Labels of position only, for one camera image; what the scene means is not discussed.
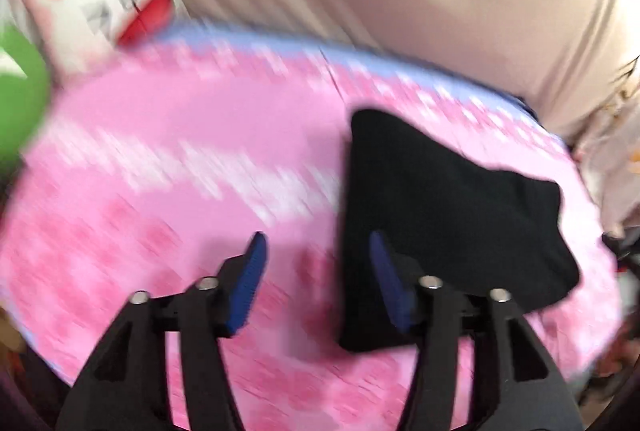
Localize green plush toy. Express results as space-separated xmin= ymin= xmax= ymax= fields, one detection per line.
xmin=0 ymin=25 xmax=52 ymax=174

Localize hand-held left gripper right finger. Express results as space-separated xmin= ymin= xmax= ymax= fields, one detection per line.
xmin=367 ymin=231 xmax=586 ymax=431

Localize pink floral bedsheet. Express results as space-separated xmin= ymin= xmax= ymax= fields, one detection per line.
xmin=0 ymin=23 xmax=628 ymax=431

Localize floral cream curtain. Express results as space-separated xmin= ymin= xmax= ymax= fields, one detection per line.
xmin=570 ymin=53 xmax=640 ymax=237

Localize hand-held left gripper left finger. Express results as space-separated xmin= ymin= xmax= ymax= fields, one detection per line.
xmin=55 ymin=231 xmax=268 ymax=431

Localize black pants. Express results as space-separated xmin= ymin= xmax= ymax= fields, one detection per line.
xmin=337 ymin=108 xmax=582 ymax=353

